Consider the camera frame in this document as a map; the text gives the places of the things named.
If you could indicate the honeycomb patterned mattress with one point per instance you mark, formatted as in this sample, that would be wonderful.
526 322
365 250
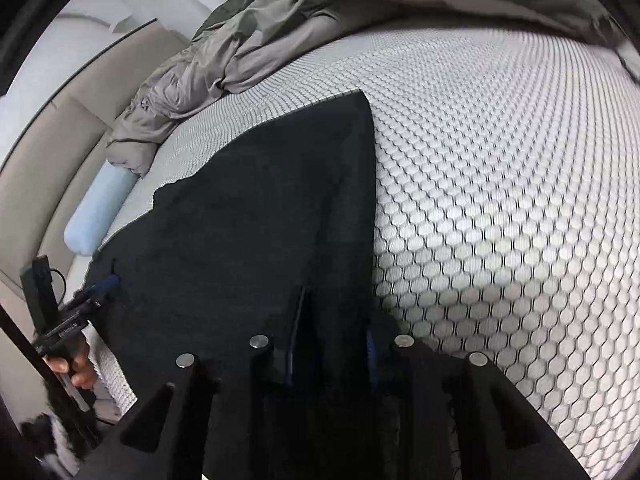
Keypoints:
500 210

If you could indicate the black metal rod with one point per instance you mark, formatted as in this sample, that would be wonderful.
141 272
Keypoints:
50 380

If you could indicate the two-tone grey duvet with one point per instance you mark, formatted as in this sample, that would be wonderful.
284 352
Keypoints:
225 70

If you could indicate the beige padded headboard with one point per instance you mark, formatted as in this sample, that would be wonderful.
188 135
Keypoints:
50 170

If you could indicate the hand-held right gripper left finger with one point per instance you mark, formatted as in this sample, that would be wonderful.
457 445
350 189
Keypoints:
292 355

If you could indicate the black pants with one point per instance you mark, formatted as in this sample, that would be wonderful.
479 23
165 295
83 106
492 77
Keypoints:
275 210

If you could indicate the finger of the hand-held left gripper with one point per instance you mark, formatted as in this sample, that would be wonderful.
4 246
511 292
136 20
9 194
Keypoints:
102 285

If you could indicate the light blue pillow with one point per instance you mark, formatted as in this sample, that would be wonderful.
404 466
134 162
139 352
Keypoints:
95 215

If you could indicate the person's left hand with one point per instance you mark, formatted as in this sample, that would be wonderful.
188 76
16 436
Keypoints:
72 365

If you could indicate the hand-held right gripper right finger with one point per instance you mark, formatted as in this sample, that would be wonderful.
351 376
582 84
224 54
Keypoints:
371 355

